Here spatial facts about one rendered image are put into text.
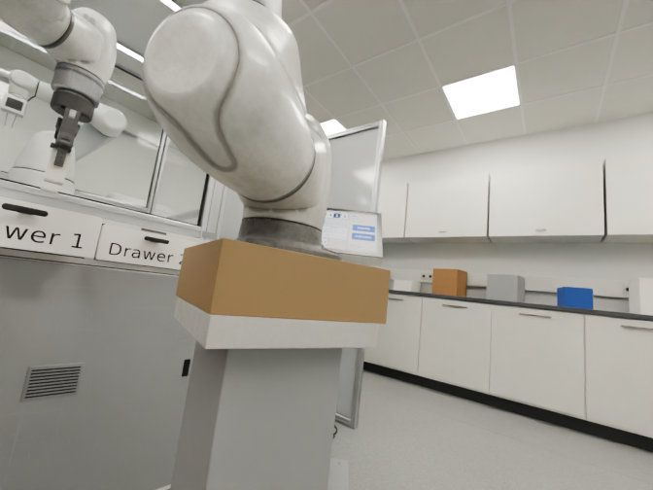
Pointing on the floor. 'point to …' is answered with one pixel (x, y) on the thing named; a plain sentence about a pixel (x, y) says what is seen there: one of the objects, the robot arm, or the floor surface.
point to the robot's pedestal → (260, 401)
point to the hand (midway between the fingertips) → (51, 183)
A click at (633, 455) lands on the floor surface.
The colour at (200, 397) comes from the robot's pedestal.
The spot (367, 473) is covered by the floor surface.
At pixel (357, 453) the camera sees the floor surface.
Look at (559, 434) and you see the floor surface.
